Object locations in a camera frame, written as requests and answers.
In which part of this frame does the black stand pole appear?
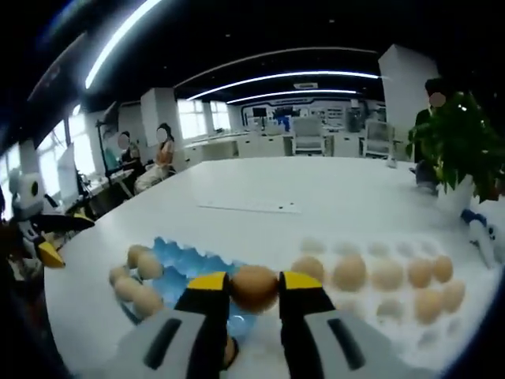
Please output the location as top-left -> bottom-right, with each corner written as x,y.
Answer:
95,103 -> 120,174

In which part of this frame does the white table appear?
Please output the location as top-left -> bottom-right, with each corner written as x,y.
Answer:
43,156 -> 502,379

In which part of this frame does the straight ceiling light strip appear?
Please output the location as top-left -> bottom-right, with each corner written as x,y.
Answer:
84,0 -> 163,90

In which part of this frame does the white power socket strip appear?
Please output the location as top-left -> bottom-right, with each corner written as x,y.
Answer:
196,199 -> 304,216

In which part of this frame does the blue egg tray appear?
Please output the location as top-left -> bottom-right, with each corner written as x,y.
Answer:
118,235 -> 260,347

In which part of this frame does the white foam tray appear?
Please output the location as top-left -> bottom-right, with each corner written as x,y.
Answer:
291,232 -> 474,356

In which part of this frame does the long curved ceiling light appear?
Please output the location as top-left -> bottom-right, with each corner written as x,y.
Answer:
185,70 -> 380,102

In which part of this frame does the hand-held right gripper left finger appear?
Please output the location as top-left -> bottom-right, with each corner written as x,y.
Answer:
78,271 -> 230,379

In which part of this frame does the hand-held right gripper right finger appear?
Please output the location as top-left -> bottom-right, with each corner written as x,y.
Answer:
279,270 -> 431,379

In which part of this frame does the white cabinet row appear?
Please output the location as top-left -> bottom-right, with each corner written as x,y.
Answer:
183,132 -> 295,159

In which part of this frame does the green potted plant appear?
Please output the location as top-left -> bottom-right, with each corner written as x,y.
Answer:
406,91 -> 501,217

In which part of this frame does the white tilted panel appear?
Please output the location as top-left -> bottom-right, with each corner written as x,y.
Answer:
58,144 -> 80,203

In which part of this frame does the person's left hand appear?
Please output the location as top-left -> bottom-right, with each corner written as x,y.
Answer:
0,223 -> 40,281

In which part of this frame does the white mesh chair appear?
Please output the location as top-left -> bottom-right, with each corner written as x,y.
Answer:
364,119 -> 396,159
293,117 -> 325,156

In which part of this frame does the white blue device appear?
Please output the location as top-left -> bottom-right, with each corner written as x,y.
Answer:
460,208 -> 499,269

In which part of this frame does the group of brown eggs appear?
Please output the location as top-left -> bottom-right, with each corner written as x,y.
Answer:
290,254 -> 466,325

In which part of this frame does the short curved ceiling light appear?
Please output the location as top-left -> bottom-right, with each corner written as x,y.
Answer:
236,89 -> 358,104

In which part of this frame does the blue white wall display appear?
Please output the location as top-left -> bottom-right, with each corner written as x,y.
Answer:
240,98 -> 387,132

